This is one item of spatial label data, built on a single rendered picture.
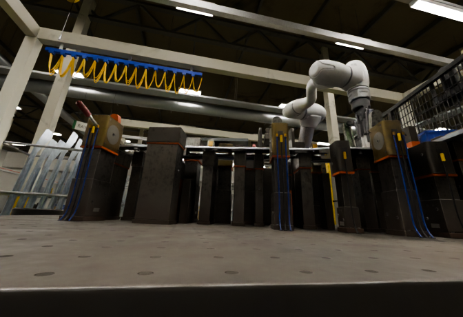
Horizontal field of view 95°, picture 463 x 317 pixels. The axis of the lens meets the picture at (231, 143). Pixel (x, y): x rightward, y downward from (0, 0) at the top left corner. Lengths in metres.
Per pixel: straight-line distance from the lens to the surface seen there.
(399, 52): 4.51
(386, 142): 0.82
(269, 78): 4.38
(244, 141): 1.25
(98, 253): 0.22
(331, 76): 1.08
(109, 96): 13.85
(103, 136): 0.87
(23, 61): 4.64
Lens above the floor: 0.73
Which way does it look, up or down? 19 degrees up
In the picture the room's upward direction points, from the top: 2 degrees clockwise
